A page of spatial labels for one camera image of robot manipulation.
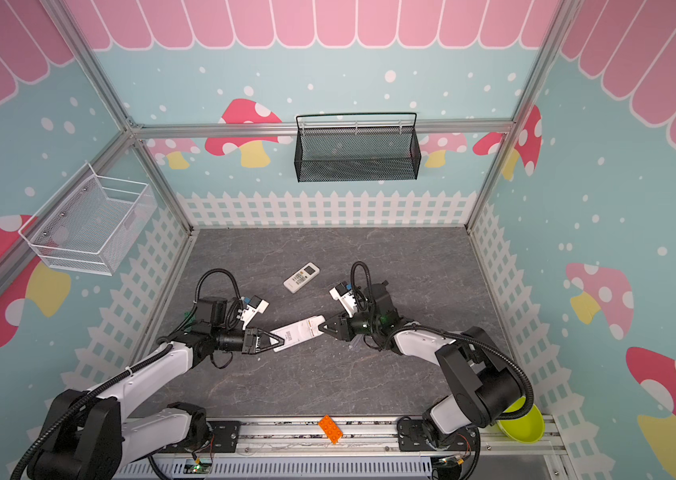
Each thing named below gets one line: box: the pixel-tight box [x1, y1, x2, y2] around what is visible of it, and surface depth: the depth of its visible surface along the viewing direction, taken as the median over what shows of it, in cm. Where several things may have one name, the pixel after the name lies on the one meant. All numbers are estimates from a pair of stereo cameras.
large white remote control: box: [270, 315, 326, 353], surface depth 81 cm
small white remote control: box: [283, 262, 320, 294], surface depth 105 cm
